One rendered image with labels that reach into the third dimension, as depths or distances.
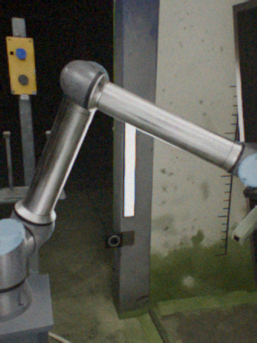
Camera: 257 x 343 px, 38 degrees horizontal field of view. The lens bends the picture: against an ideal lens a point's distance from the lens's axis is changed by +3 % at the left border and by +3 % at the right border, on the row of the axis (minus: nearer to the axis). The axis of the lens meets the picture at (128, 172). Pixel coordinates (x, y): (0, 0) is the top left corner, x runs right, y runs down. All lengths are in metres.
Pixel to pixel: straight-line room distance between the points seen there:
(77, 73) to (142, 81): 0.88
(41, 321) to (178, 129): 0.74
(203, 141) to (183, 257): 1.35
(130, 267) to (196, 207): 0.52
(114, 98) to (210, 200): 1.30
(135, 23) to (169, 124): 0.98
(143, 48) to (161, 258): 1.17
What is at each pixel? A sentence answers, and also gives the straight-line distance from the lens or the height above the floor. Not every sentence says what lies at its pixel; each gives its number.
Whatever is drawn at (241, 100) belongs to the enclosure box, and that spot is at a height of 1.31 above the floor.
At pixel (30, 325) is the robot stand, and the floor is 0.64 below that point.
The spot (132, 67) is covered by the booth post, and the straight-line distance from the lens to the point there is 1.91.
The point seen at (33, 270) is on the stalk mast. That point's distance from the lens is 2.34.
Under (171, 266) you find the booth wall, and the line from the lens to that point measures 2.29.
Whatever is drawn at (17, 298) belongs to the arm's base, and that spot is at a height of 0.69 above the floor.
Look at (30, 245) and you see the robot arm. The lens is 1.34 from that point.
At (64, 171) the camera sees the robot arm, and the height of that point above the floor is 1.08.
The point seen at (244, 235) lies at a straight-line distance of 1.37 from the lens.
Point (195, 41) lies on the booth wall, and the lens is 2.03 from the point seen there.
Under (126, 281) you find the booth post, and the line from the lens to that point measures 2.24.
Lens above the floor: 1.41
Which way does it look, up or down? 15 degrees down
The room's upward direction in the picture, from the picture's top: 1 degrees clockwise
